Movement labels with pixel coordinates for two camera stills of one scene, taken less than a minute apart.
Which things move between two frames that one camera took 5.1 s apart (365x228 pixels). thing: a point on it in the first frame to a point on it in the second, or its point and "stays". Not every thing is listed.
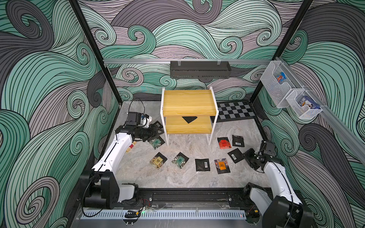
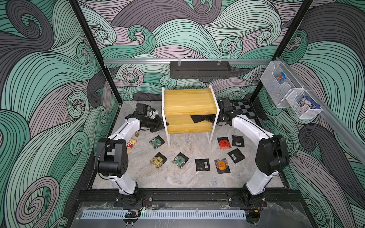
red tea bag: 224,143 stays
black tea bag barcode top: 202,165 stays
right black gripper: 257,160 to 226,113
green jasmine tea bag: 157,142 stays
